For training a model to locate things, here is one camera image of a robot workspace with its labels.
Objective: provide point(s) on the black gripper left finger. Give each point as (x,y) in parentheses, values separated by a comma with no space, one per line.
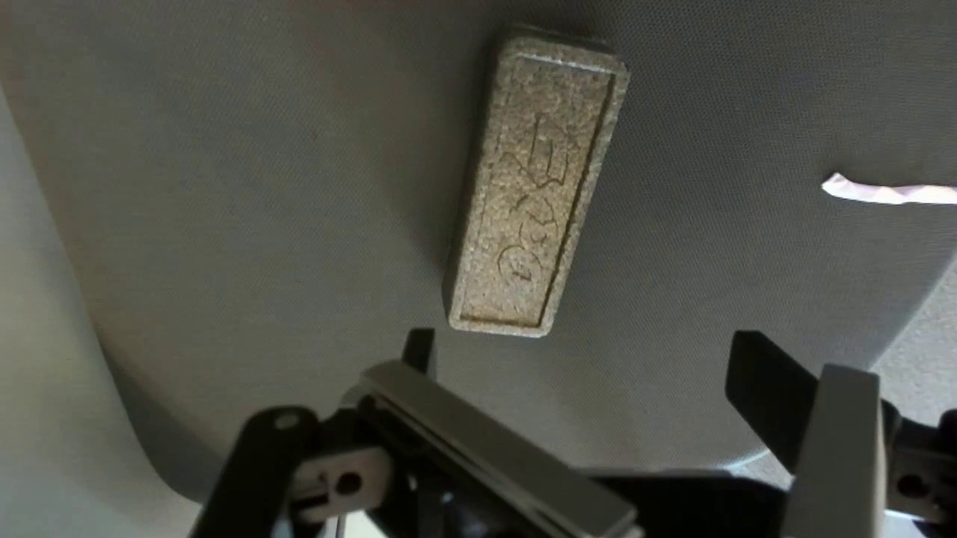
(496,450)

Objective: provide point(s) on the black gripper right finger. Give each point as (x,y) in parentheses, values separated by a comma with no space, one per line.
(833,436)

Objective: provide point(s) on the black felt whiteboard eraser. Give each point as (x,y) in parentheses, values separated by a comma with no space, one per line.
(538,188)

